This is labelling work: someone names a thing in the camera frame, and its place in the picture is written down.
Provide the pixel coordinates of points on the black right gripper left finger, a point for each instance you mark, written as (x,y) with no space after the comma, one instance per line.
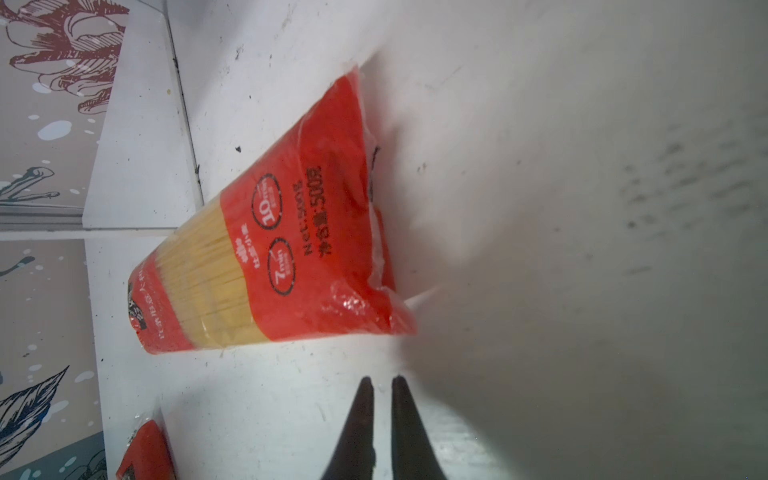
(354,455)

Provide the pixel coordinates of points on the red spaghetti pack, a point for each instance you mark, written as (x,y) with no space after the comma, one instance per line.
(147,456)
(292,249)

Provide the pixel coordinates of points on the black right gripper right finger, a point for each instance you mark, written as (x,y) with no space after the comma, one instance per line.
(412,455)

